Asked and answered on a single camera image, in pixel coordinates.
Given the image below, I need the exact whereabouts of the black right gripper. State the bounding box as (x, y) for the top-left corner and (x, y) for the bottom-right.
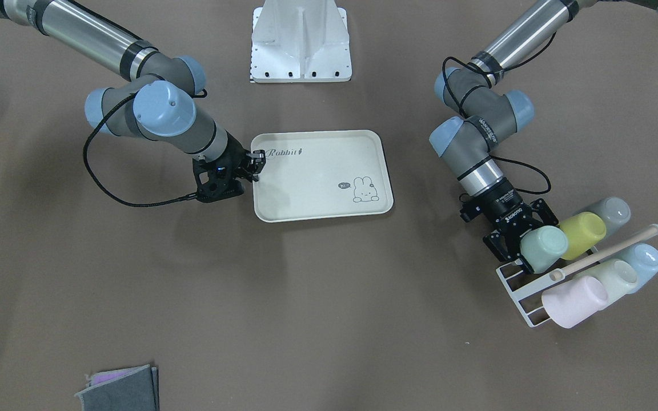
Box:
(215, 130), (266, 182)

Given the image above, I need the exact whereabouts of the wooden rack handle rod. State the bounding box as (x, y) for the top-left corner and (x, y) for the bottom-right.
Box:
(548, 223), (658, 283)

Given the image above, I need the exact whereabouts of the yellow cup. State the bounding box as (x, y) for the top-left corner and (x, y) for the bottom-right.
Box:
(558, 212), (607, 260)

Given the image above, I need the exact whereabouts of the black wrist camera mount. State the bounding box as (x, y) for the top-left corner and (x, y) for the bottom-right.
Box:
(191, 159), (244, 203)

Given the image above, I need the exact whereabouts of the green cup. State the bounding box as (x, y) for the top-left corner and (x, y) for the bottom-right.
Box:
(520, 225), (569, 274)

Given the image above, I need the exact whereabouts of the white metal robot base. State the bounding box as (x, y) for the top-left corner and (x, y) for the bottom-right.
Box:
(249, 1), (352, 83)

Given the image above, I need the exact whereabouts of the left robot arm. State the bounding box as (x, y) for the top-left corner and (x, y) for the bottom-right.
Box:
(429, 1), (593, 263)

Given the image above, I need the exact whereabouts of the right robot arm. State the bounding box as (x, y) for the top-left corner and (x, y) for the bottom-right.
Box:
(0, 1), (266, 184)

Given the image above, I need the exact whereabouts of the grey folded cloth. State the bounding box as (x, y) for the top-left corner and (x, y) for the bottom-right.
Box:
(75, 364), (160, 410)

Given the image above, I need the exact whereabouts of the cream white cup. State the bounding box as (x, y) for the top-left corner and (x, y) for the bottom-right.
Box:
(575, 258), (639, 310)

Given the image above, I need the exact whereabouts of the grey cup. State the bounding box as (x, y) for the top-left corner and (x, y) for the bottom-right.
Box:
(583, 197), (632, 236)

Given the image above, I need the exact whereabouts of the pink cup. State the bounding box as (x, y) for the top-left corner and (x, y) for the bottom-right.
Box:
(541, 276), (608, 329)

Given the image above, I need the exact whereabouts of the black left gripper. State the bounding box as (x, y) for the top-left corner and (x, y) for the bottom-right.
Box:
(460, 180), (559, 274)

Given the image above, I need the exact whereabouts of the white wire cup rack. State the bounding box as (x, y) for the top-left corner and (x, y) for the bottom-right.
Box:
(496, 245), (600, 328)

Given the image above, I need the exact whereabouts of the cream rabbit tray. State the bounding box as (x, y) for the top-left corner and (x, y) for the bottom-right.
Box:
(251, 130), (394, 222)

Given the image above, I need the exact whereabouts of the light blue cup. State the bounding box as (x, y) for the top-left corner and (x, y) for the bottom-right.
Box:
(613, 243), (658, 294)

